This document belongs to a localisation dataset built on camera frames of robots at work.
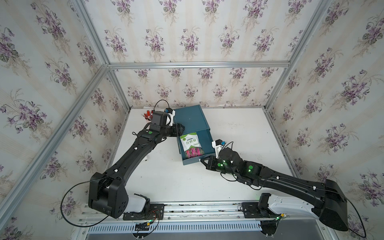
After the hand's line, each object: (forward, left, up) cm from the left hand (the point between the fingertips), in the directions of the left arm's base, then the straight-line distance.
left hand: (181, 128), depth 81 cm
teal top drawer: (-4, -13, -5) cm, 15 cm away
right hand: (-18, -10, -3) cm, 21 cm away
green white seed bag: (-7, -5, -5) cm, 10 cm away
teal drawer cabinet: (+5, -7, +1) cm, 9 cm away
